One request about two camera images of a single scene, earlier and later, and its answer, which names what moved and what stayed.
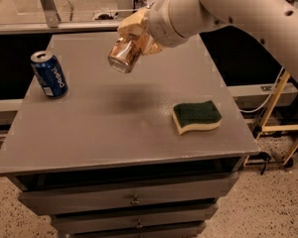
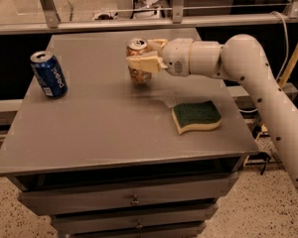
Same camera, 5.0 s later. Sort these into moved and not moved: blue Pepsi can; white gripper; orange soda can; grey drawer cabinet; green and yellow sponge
Moved: white gripper; orange soda can
Not moved: blue Pepsi can; grey drawer cabinet; green and yellow sponge
